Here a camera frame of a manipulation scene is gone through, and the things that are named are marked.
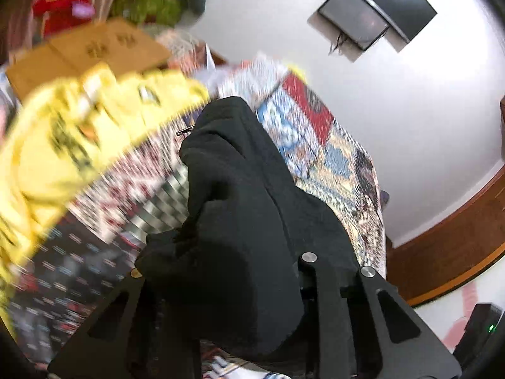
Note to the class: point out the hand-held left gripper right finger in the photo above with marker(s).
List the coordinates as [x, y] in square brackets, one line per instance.
[355, 316]

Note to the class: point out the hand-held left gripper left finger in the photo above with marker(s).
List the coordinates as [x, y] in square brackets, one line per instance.
[98, 323]

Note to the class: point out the black zip hoodie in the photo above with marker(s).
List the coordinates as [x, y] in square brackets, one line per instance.
[236, 225]

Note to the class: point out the yellow garment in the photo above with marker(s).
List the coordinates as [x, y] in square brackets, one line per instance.
[47, 158]

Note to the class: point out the patchwork bedspread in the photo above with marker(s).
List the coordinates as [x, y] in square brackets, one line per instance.
[315, 138]

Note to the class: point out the brown cardboard box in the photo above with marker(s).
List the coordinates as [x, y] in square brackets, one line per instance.
[71, 53]

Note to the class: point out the striped patterned cloth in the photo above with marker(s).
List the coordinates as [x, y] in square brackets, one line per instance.
[181, 47]

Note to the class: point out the small black monitor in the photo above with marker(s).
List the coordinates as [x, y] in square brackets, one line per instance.
[353, 17]

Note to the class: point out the striped red curtain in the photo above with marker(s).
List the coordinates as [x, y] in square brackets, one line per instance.
[19, 27]

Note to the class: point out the large black television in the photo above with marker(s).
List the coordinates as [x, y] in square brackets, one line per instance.
[398, 4]

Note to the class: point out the red plush toy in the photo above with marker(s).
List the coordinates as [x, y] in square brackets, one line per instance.
[59, 6]

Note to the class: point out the pink wall sticker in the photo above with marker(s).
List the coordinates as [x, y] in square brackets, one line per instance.
[459, 312]

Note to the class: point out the wooden door frame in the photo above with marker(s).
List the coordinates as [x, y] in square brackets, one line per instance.
[453, 244]

